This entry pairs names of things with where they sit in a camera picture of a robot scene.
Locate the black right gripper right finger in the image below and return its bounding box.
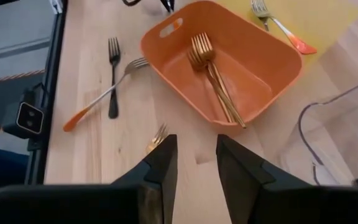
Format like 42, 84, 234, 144
216, 134, 310, 224

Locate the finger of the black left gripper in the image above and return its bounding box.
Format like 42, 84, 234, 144
158, 0, 176, 14

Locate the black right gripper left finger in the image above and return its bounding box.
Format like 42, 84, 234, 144
112, 134, 178, 224

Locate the gold fork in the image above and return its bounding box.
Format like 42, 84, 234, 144
186, 49, 239, 124
144, 123, 170, 155

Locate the wooden utensil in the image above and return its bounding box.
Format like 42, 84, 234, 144
190, 32, 247, 129

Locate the silver fork orange handle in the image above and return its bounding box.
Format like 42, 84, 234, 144
249, 0, 318, 56
62, 57, 151, 133

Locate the black fork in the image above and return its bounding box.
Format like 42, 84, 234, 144
108, 36, 121, 120

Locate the orange plastic bin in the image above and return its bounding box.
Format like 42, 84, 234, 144
139, 0, 304, 136

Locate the clear plastic bin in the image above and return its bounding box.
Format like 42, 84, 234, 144
277, 74, 358, 187

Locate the black clamp box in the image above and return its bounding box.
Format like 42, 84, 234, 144
1, 88, 47, 141

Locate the yellow plastic bin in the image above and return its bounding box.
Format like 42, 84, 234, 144
213, 0, 358, 68

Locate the black aluminium table frame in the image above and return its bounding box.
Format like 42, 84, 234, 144
24, 0, 70, 187

